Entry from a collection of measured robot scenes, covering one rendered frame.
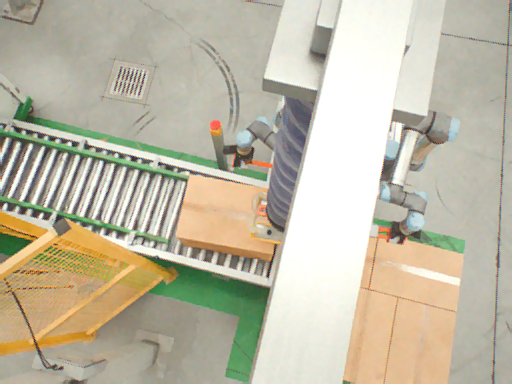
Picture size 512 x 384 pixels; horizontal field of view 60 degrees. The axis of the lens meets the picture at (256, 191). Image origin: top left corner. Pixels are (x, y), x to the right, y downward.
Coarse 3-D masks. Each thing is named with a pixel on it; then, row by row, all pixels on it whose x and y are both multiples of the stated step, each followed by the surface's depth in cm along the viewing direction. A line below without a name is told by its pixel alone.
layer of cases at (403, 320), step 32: (384, 256) 304; (416, 256) 304; (448, 256) 304; (384, 288) 298; (416, 288) 298; (448, 288) 299; (384, 320) 293; (416, 320) 293; (448, 320) 293; (352, 352) 287; (384, 352) 287; (416, 352) 288; (448, 352) 288
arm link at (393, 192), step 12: (408, 132) 210; (420, 132) 209; (408, 144) 209; (408, 156) 208; (396, 168) 209; (408, 168) 209; (396, 180) 208; (384, 192) 208; (396, 192) 207; (396, 204) 209
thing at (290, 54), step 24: (288, 0) 83; (312, 0) 83; (432, 0) 83; (288, 24) 82; (312, 24) 82; (432, 24) 82; (288, 48) 80; (432, 48) 81; (264, 72) 79; (288, 72) 79; (312, 72) 79; (408, 72) 79; (432, 72) 79; (288, 96) 82; (312, 96) 80; (408, 96) 78; (408, 120) 80
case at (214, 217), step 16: (192, 176) 275; (192, 192) 272; (208, 192) 272; (224, 192) 272; (240, 192) 272; (256, 192) 273; (192, 208) 269; (208, 208) 269; (224, 208) 270; (240, 208) 270; (192, 224) 267; (208, 224) 267; (224, 224) 267; (240, 224) 267; (192, 240) 268; (208, 240) 264; (224, 240) 264; (240, 240) 265; (256, 240) 265; (256, 256) 287
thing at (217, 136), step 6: (210, 132) 280; (216, 132) 278; (216, 138) 289; (222, 138) 297; (216, 144) 300; (222, 144) 304; (216, 150) 312; (222, 150) 311; (216, 156) 325; (222, 156) 321; (222, 162) 335; (222, 168) 350
